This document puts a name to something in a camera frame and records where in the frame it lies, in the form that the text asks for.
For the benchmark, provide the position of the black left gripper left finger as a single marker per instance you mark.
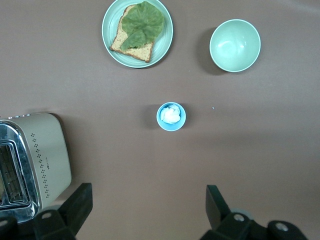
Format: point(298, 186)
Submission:
point(75, 207)

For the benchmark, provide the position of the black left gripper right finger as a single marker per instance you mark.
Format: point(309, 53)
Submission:
point(217, 210)

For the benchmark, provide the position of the blue plastic cup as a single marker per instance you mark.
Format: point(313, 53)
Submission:
point(172, 127)

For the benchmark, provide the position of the beige and chrome toaster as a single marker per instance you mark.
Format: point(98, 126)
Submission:
point(47, 150)

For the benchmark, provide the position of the crumpled white tissue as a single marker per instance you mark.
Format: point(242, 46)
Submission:
point(170, 115)

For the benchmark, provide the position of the pale green bowl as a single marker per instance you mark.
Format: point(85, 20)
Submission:
point(235, 45)

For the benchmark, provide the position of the brown bread slice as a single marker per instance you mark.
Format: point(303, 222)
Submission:
point(140, 51)

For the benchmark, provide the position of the pale green plate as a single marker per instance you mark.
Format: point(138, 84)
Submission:
point(110, 30)

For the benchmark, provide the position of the green lettuce leaf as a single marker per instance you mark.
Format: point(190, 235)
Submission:
point(142, 22)

